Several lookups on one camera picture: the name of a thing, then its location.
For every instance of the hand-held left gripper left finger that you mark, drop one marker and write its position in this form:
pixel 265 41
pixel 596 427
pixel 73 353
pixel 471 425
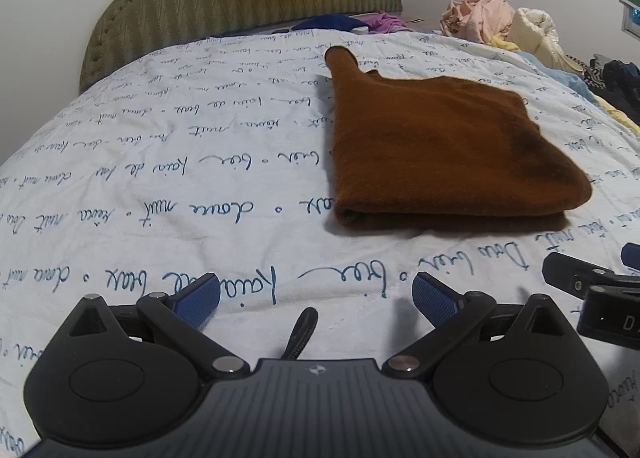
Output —
pixel 197 300

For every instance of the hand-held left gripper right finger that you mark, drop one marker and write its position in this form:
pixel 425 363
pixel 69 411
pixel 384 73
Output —
pixel 435 298

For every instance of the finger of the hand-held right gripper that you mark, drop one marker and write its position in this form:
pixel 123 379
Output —
pixel 631 254
pixel 575 275

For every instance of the brown knit sweater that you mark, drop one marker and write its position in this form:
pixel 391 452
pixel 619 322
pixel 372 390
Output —
pixel 440 148

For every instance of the pink clothes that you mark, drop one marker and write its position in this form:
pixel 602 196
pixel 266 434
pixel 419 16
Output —
pixel 477 15

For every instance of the white blanket with blue script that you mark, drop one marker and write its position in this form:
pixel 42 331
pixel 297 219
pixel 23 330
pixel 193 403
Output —
pixel 150 163

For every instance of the dark clothing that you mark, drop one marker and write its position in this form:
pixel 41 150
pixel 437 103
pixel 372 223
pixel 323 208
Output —
pixel 620 80

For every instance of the black and white patterned cloth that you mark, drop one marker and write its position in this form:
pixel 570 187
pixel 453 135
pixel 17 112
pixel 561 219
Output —
pixel 587 73

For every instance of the light blue cloth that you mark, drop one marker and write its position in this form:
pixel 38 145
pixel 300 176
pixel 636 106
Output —
pixel 555 70

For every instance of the cream puffy jacket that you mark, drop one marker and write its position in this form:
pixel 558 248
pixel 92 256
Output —
pixel 540 35

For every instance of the yellow cloth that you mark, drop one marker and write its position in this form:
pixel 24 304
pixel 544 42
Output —
pixel 505 44

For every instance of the small white object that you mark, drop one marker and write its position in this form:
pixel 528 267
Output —
pixel 360 30

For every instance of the purple cloth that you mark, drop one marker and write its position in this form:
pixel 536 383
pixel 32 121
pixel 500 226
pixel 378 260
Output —
pixel 385 22

